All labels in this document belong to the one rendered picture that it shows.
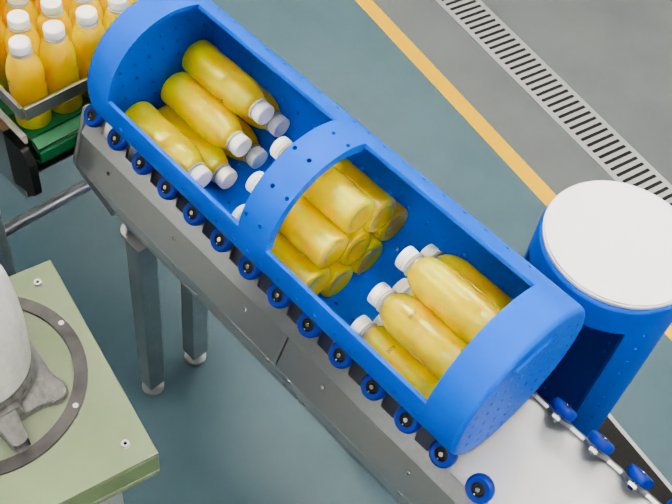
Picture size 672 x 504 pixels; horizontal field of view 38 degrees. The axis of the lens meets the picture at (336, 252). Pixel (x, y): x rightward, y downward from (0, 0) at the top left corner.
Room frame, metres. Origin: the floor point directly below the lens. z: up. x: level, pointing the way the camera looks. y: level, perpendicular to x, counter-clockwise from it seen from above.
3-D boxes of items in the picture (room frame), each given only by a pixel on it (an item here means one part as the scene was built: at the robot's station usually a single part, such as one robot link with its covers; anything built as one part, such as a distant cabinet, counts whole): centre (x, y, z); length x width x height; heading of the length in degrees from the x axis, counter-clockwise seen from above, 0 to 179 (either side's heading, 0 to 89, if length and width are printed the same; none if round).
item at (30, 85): (1.28, 0.62, 0.99); 0.07 x 0.07 x 0.18
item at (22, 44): (1.28, 0.62, 1.08); 0.04 x 0.04 x 0.02
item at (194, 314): (1.35, 0.33, 0.31); 0.06 x 0.06 x 0.63; 51
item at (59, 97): (1.38, 0.48, 0.96); 0.40 x 0.01 x 0.03; 141
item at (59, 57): (1.34, 0.57, 0.99); 0.07 x 0.07 x 0.18
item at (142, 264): (1.24, 0.41, 0.31); 0.06 x 0.06 x 0.63; 51
